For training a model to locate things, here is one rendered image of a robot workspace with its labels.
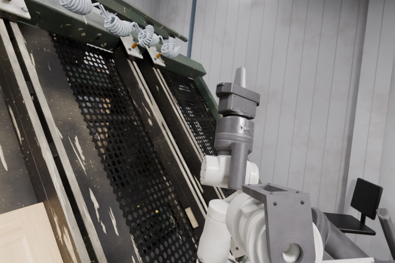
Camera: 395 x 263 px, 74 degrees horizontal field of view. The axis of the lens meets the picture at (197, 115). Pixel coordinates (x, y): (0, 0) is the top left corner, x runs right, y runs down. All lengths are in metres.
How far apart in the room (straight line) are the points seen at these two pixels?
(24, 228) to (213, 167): 0.41
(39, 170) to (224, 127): 0.44
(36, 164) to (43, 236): 0.16
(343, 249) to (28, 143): 0.69
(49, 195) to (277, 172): 3.43
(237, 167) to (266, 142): 3.34
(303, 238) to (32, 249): 0.56
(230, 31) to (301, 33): 1.06
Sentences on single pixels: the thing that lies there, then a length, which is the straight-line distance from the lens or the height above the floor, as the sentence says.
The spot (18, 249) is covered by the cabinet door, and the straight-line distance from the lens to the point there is 0.68.
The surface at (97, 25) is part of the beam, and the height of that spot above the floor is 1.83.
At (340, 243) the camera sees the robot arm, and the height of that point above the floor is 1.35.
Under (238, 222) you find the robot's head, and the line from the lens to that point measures 0.30.
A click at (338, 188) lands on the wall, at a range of 3.81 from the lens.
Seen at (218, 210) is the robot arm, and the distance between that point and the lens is 0.61.
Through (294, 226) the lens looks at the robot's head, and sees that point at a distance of 0.24.
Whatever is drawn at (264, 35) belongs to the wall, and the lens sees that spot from 4.08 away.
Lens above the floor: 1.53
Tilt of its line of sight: 1 degrees down
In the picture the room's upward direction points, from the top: 6 degrees clockwise
